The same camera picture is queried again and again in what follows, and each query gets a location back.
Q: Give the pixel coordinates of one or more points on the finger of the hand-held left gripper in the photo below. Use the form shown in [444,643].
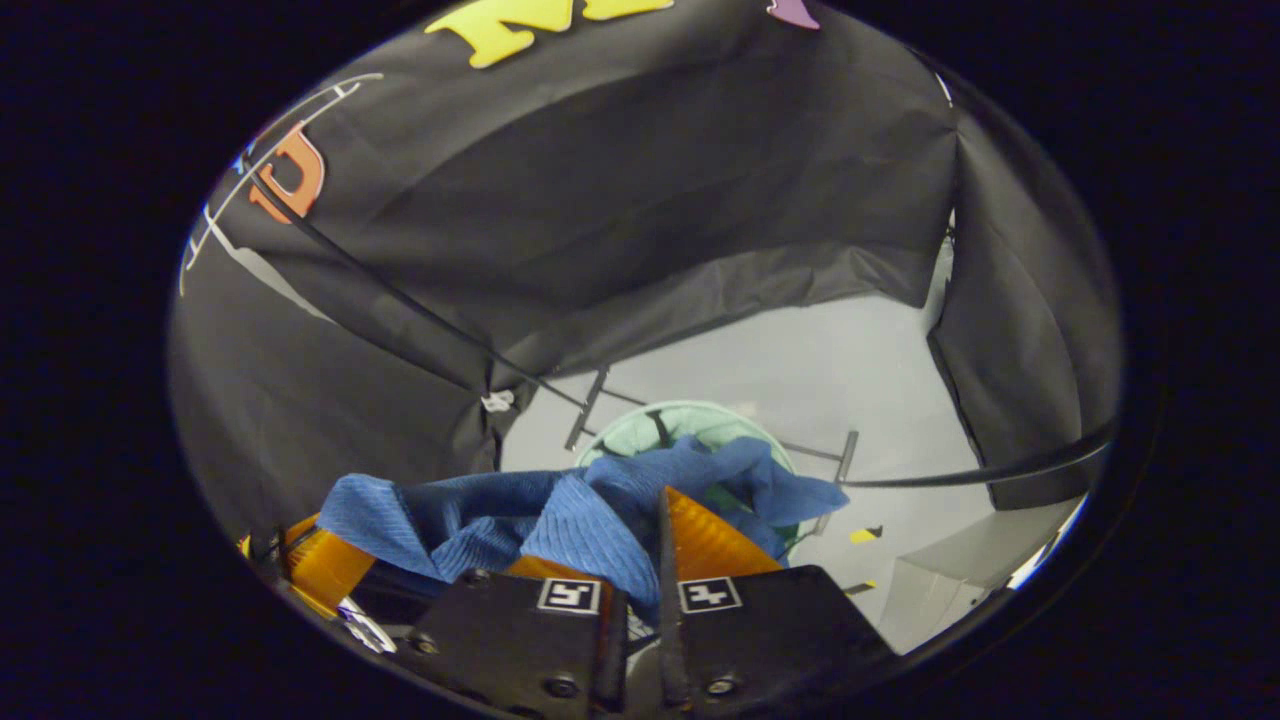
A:
[325,565]

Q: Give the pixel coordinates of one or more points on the grey box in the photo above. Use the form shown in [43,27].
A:
[960,580]

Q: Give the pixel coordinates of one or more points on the white clothes hanger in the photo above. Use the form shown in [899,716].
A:
[330,96]

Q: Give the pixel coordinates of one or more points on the green laundry hamper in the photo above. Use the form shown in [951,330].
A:
[640,425]

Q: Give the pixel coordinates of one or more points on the black backdrop cloth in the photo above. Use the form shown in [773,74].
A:
[650,180]

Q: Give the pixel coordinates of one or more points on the black clothes rack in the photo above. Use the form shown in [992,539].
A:
[1000,473]

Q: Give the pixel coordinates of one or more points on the yellow floor tape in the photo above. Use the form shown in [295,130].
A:
[866,535]

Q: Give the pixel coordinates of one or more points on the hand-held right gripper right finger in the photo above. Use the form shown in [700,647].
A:
[667,630]

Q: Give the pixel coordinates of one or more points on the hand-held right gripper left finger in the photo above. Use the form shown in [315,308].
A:
[510,640]

